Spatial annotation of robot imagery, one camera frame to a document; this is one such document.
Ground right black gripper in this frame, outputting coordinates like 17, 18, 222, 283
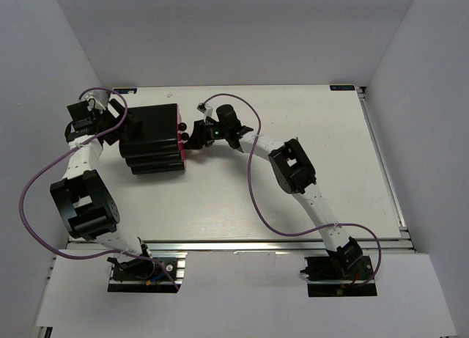
184, 119, 229, 150

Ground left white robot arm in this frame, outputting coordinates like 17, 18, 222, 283
50, 90, 155, 279

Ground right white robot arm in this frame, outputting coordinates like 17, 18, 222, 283
185, 103, 363, 279

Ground black drawer cabinet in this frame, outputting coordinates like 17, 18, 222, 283
119, 103, 185, 175

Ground blue label sticker left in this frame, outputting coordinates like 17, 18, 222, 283
114, 88, 137, 95

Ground blue label sticker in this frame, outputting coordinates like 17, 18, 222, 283
329, 84, 355, 91
114, 88, 137, 95

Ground blue label sticker right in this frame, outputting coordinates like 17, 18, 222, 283
329, 84, 355, 91

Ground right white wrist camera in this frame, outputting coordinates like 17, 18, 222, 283
197, 103, 213, 123

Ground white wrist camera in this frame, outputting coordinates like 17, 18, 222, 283
78, 89, 108, 101
197, 103, 213, 123

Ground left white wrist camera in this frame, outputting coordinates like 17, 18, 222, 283
78, 89, 108, 101

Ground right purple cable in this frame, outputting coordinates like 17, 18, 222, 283
203, 93, 382, 288

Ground purple cable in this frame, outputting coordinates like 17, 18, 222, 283
18, 87, 180, 291
203, 93, 382, 288

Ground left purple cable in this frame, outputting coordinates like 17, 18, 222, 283
18, 87, 180, 291

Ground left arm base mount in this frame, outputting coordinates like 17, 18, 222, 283
107, 257, 180, 294

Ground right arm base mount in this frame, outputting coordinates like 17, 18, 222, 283
300, 255, 377, 298

